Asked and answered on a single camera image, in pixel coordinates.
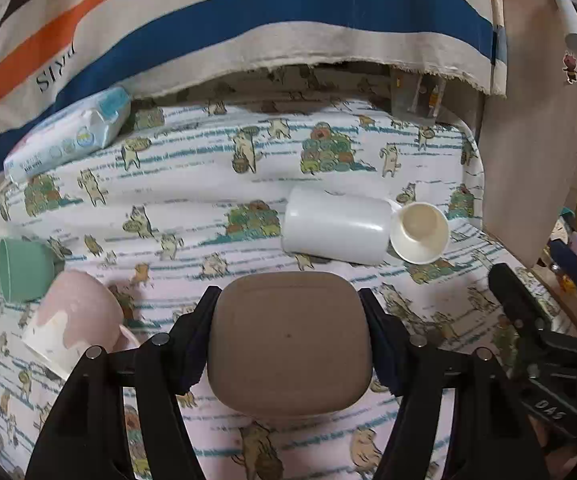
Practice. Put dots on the striped Paris fabric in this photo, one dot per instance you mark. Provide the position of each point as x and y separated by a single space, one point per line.
56 52

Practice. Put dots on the cat print bed sheet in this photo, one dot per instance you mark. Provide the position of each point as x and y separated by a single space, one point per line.
194 193

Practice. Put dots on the wooden cabinet panel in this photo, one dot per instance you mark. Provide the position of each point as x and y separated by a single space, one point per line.
528 138

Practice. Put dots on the pink white ceramic mug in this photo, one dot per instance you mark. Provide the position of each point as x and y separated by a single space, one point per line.
78 312

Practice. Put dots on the cream paper cup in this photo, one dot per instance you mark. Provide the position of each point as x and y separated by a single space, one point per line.
419 233

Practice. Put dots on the white tall plastic cup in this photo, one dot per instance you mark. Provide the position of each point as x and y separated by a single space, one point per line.
342 227

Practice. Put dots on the baby wipes pack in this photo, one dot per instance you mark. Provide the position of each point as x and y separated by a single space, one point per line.
75 132

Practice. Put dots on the beige square plastic cup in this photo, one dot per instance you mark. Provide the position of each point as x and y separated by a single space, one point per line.
289 345

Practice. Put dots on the green plastic cup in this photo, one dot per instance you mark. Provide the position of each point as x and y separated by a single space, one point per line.
27 269

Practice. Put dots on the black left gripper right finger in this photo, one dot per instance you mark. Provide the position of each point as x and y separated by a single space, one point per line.
465 397

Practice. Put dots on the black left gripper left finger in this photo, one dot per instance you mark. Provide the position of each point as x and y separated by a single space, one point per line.
85 435

